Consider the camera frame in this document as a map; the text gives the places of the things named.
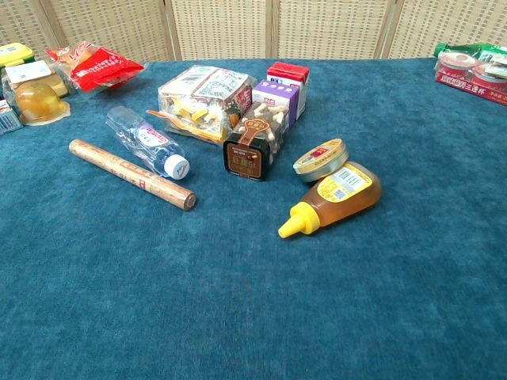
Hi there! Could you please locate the round gold tin can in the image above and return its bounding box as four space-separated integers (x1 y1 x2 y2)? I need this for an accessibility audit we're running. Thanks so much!
292 138 350 184

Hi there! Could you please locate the clear plastic-wrapped sandwich pack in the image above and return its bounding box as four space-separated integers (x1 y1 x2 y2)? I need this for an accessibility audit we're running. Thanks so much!
1 59 72 106

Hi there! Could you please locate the blue striped snack packet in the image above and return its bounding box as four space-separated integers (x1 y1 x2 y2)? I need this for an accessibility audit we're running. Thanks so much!
0 99 25 137

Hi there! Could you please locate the yellow green lidded box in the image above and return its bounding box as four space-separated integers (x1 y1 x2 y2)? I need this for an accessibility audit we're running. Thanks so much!
0 42 36 68

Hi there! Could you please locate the clear snack jar black lid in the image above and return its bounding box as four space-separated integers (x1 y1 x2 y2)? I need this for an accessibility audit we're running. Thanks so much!
222 101 291 182

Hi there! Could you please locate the honey squeeze bottle yellow cap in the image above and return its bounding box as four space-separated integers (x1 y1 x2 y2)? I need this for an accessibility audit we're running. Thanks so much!
277 160 383 240

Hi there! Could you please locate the blue table cloth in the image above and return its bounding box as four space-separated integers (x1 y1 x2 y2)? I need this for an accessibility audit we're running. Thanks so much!
0 58 507 380

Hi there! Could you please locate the purple milk carton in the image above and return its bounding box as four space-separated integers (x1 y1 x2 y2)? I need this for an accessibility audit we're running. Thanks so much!
251 78 301 130

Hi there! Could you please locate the clear bag of mixed snacks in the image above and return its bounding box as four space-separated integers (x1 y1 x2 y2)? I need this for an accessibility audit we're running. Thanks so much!
146 65 257 146

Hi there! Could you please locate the red and white carton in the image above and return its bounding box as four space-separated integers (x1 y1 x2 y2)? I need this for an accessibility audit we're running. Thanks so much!
266 62 311 121

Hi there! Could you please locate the clear plastic water bottle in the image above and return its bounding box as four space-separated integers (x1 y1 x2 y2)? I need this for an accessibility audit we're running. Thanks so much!
105 105 191 181

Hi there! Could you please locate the brown cylindrical incense tube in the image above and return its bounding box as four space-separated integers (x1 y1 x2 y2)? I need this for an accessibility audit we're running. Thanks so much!
68 139 198 212

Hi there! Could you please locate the woven rattan folding screen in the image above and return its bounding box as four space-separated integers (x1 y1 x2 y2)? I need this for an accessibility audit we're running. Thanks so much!
0 0 507 62

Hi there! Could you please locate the red snack bag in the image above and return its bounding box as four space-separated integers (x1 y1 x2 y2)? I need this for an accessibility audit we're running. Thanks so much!
44 40 146 93

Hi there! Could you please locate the yellow jelly cup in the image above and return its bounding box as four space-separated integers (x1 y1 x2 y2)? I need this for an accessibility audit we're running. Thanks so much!
14 81 72 127

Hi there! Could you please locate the red pack of cups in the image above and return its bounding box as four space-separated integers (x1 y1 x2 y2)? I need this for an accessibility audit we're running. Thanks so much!
434 50 507 107

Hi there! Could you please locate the green snack package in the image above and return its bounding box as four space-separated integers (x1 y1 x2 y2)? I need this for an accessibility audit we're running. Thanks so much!
433 41 507 67

